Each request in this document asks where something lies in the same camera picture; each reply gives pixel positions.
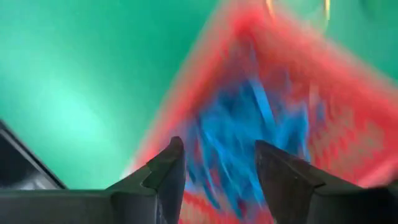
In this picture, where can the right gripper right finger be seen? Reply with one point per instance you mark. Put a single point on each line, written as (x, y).
(311, 205)

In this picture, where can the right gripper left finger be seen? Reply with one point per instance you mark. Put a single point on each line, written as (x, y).
(124, 208)

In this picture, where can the blue rubber band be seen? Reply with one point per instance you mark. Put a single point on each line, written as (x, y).
(217, 140)
(295, 124)
(264, 102)

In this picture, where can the rubber band pile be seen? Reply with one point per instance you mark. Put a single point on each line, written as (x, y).
(326, 7)

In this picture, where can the red plastic basket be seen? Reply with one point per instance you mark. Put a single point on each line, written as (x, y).
(342, 93)

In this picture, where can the black aluminium table frame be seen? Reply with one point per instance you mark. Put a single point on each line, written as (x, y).
(18, 168)

